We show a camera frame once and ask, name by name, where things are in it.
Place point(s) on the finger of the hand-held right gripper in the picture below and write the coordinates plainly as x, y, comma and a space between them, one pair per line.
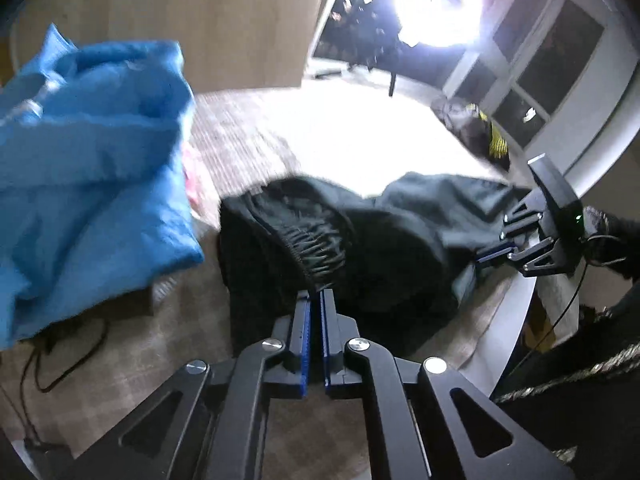
530, 260
522, 215

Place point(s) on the black tripod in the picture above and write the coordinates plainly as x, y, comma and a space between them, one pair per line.
392, 85

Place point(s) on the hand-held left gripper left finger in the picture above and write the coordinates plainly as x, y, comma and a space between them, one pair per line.
302, 350

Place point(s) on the pink garment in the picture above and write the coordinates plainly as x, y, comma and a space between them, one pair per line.
192, 185

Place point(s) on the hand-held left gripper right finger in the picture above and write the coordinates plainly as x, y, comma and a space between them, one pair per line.
327, 345

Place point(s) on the blue striped garment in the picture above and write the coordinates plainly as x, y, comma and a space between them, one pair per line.
90, 160

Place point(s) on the person's dark clothing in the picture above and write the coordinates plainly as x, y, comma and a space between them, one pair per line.
590, 410

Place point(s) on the person's right forearm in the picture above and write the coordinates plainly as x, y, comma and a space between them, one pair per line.
615, 240

